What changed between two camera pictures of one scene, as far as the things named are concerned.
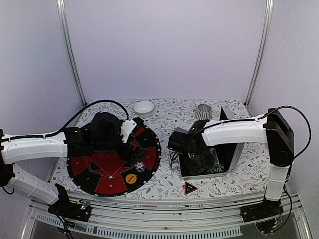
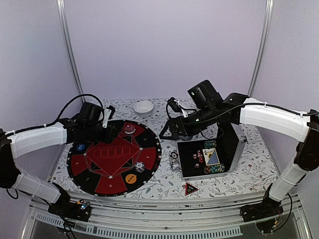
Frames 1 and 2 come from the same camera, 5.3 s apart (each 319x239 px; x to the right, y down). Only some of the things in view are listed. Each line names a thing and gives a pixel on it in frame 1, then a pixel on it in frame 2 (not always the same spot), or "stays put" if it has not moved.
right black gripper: (194, 170) -> (172, 124)
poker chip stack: (139, 167) stays put
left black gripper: (134, 156) -> (109, 137)
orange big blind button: (130, 179) stays put
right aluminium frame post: (268, 20) stays put
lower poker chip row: (217, 168) stays put
